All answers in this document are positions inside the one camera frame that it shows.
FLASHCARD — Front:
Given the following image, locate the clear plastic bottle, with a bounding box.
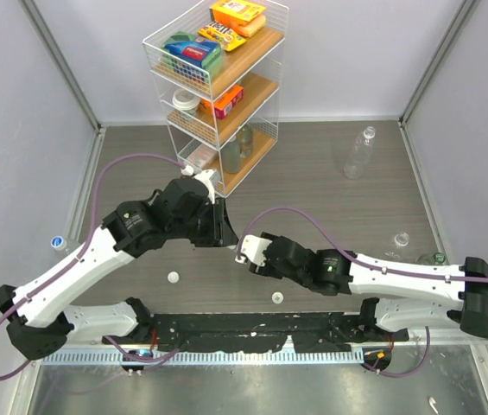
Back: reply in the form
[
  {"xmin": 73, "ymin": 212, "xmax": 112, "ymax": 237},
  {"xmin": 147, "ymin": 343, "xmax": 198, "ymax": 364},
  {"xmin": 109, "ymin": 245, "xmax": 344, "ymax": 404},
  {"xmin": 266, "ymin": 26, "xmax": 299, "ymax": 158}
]
[
  {"xmin": 344, "ymin": 126, "xmax": 376, "ymax": 179},
  {"xmin": 383, "ymin": 232, "xmax": 410, "ymax": 261}
]

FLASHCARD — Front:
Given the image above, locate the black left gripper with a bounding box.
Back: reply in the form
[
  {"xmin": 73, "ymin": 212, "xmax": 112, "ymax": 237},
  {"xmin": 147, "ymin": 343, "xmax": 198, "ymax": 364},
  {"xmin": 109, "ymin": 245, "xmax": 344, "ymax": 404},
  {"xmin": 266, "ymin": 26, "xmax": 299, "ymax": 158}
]
[{"xmin": 170, "ymin": 198, "xmax": 240, "ymax": 248}]

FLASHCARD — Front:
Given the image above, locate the clear bottle with blue cap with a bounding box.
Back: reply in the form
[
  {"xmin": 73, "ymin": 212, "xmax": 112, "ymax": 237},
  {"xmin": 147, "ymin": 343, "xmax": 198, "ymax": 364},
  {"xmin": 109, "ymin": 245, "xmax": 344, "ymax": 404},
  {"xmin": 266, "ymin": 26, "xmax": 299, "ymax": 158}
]
[{"xmin": 50, "ymin": 235, "xmax": 76, "ymax": 256}]

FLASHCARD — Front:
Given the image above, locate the white bottle cap, upturned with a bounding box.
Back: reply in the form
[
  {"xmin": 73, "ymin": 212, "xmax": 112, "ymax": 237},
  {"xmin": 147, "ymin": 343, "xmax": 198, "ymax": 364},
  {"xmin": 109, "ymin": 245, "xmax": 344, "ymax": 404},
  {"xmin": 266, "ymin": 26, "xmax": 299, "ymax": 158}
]
[{"xmin": 271, "ymin": 291, "xmax": 284, "ymax": 304}]

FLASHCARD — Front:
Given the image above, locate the white wire shelf rack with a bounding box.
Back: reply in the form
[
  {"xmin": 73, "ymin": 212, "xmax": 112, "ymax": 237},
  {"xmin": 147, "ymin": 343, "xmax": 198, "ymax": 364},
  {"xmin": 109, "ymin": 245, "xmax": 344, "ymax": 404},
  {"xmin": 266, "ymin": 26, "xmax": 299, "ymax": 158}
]
[{"xmin": 143, "ymin": 1, "xmax": 289, "ymax": 197}]

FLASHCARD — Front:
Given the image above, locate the clear plastic bottle, near right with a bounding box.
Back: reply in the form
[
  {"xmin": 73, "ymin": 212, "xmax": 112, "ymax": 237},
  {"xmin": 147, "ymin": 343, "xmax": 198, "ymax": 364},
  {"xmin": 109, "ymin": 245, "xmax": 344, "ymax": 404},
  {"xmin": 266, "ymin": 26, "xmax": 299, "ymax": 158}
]
[{"xmin": 383, "ymin": 232, "xmax": 410, "ymax": 261}]

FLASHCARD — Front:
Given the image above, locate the yellow candy bag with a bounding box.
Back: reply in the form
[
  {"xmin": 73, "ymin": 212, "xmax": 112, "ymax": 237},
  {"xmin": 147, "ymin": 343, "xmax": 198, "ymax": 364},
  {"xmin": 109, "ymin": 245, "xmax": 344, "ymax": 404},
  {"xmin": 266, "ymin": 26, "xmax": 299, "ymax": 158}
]
[{"xmin": 198, "ymin": 22, "xmax": 247, "ymax": 52}]

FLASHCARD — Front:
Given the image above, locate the orange snack box, top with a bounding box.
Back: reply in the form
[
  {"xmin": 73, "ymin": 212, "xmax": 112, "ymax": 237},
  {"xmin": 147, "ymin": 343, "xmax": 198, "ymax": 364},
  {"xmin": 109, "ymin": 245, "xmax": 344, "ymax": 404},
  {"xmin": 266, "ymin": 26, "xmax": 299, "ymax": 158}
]
[{"xmin": 210, "ymin": 1, "xmax": 266, "ymax": 26}]

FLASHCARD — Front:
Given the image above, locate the glass jar, bottom shelf back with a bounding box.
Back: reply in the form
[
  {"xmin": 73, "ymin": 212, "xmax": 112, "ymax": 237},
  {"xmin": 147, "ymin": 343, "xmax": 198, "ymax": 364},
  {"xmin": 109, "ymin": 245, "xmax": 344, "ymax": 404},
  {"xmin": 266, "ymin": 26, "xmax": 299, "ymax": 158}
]
[{"xmin": 237, "ymin": 124, "xmax": 254, "ymax": 158}]

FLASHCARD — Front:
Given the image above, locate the white slotted cable duct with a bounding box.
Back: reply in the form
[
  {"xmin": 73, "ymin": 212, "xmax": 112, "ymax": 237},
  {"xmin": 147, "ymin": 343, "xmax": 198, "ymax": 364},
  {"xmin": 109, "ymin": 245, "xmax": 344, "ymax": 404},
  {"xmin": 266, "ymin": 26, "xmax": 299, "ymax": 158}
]
[{"xmin": 41, "ymin": 348, "xmax": 364, "ymax": 367}]

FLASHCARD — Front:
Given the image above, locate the glass jar, shelf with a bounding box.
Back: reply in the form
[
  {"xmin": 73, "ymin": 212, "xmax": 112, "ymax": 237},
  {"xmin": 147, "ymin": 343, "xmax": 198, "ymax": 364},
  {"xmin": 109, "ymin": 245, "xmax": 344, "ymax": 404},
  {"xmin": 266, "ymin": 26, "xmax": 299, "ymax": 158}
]
[
  {"xmin": 221, "ymin": 136, "xmax": 241, "ymax": 174},
  {"xmin": 237, "ymin": 124, "xmax": 254, "ymax": 158}
]

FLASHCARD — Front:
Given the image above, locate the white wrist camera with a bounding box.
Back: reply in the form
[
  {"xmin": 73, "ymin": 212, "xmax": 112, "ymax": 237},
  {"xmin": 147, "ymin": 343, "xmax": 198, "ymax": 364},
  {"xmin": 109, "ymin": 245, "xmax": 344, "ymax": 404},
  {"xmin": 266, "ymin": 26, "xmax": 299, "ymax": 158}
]
[
  {"xmin": 181, "ymin": 164, "xmax": 220, "ymax": 203},
  {"xmin": 235, "ymin": 234, "xmax": 272, "ymax": 267}
]

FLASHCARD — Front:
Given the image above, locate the yellow sponge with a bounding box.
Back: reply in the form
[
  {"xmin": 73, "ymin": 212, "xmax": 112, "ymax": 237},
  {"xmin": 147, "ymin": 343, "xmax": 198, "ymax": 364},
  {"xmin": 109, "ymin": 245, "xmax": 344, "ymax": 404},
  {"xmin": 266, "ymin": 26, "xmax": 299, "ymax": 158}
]
[{"xmin": 236, "ymin": 15, "xmax": 267, "ymax": 38}]

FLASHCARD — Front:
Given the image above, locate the green glass bottle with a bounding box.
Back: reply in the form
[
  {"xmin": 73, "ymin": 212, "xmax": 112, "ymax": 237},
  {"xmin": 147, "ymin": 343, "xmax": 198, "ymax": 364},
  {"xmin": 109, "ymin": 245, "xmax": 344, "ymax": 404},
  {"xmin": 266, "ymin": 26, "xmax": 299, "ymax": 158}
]
[{"xmin": 416, "ymin": 252, "xmax": 447, "ymax": 266}]

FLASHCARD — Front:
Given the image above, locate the orange box, middle shelf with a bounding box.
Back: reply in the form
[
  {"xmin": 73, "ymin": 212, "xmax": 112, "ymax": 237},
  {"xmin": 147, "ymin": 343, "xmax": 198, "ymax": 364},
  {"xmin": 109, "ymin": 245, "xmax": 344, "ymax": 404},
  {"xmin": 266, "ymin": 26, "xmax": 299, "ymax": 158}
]
[{"xmin": 199, "ymin": 84, "xmax": 244, "ymax": 119}]

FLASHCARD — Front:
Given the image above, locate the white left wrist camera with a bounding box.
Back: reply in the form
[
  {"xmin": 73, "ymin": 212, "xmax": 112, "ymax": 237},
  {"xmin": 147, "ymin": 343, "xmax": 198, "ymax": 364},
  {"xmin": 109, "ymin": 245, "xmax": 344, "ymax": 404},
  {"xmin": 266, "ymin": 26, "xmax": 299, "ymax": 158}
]
[{"xmin": 181, "ymin": 164, "xmax": 220, "ymax": 203}]

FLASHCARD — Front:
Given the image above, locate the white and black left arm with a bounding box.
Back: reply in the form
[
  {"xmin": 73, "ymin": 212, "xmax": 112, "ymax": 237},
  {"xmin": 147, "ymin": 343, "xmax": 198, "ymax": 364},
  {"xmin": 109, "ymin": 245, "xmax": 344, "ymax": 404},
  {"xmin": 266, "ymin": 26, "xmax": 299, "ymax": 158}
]
[{"xmin": 0, "ymin": 176, "xmax": 238, "ymax": 361}]

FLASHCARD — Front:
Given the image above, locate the green and blue box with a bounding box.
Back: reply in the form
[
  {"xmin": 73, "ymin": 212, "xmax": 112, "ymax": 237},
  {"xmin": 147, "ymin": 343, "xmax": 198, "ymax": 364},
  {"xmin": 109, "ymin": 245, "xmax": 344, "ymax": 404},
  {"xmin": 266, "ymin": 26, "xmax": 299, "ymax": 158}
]
[{"xmin": 162, "ymin": 31, "xmax": 223, "ymax": 83}]

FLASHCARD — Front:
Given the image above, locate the white lidded paper cup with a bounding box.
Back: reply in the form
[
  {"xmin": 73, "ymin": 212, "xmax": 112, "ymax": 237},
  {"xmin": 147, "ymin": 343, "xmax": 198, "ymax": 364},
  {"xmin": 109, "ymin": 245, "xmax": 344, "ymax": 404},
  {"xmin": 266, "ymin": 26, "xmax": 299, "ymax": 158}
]
[{"xmin": 172, "ymin": 88, "xmax": 200, "ymax": 118}]

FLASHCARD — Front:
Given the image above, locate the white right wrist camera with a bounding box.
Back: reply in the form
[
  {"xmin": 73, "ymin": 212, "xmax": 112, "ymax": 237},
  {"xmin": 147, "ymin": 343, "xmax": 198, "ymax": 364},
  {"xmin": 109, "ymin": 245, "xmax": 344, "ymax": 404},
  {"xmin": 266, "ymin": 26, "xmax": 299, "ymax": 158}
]
[{"xmin": 235, "ymin": 234, "xmax": 272, "ymax": 267}]

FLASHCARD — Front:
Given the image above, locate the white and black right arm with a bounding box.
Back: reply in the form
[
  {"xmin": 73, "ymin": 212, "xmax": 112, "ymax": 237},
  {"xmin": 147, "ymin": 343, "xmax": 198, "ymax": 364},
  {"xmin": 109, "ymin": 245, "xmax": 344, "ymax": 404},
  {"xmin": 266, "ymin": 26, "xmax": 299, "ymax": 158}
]
[{"xmin": 241, "ymin": 233, "xmax": 488, "ymax": 342}]

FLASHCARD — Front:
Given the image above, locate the white bottle cap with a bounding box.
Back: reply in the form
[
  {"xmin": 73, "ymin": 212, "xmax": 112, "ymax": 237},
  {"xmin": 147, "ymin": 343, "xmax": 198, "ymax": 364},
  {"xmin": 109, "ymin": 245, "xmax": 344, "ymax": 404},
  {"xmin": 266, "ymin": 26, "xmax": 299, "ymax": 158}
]
[
  {"xmin": 168, "ymin": 271, "xmax": 180, "ymax": 284},
  {"xmin": 271, "ymin": 291, "xmax": 284, "ymax": 304}
]

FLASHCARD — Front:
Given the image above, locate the clear plastic bottle, far right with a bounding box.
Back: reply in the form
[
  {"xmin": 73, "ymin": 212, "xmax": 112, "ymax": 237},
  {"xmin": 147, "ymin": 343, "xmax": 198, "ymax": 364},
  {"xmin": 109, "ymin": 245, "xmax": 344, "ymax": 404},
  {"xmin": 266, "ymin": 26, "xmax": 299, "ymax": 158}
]
[{"xmin": 344, "ymin": 126, "xmax": 376, "ymax": 179}]

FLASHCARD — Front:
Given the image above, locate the white box, bottom shelf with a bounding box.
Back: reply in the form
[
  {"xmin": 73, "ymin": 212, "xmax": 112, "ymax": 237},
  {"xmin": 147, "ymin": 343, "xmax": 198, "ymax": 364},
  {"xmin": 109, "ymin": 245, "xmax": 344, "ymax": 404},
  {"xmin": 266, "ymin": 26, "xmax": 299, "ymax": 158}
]
[{"xmin": 184, "ymin": 144, "xmax": 218, "ymax": 170}]

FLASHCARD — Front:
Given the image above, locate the glass jar, bottom shelf front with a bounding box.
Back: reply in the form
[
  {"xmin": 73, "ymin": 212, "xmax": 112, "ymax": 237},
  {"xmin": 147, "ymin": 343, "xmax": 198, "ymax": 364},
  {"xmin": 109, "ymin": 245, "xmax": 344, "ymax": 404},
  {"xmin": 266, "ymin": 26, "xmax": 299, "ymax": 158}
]
[{"xmin": 221, "ymin": 136, "xmax": 241, "ymax": 174}]

